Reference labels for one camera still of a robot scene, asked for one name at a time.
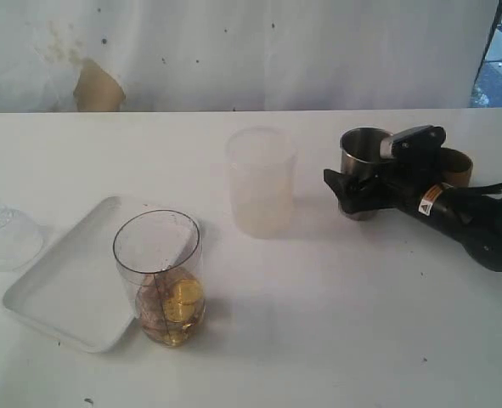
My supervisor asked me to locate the small amber bowl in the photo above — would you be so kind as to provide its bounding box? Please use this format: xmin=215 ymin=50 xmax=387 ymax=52
xmin=440 ymin=147 xmax=473 ymax=188

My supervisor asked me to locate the stainless steel cup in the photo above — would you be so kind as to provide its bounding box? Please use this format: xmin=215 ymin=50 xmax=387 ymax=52
xmin=338 ymin=127 xmax=393 ymax=221

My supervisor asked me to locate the frosted translucent plastic cup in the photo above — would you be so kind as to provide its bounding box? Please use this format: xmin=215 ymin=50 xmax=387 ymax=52
xmin=225 ymin=127 xmax=297 ymax=239

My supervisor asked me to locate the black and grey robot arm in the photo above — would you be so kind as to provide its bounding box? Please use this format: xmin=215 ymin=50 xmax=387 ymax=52
xmin=324 ymin=125 xmax=502 ymax=272

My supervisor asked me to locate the white rectangular tray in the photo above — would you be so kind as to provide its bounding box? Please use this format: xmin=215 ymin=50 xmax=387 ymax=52
xmin=2 ymin=195 xmax=159 ymax=353

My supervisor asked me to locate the black metal frame post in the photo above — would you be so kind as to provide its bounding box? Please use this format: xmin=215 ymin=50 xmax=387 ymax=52
xmin=469 ymin=0 xmax=502 ymax=108

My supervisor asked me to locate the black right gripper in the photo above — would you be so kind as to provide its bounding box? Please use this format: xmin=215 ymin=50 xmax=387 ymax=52
xmin=323 ymin=125 xmax=446 ymax=213

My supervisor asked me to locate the clear plastic shaker cup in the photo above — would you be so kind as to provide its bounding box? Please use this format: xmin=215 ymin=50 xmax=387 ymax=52
xmin=112 ymin=209 xmax=206 ymax=333

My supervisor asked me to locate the clear dome strainer lid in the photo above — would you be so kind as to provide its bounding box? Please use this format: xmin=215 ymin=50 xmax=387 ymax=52
xmin=0 ymin=203 xmax=43 ymax=272

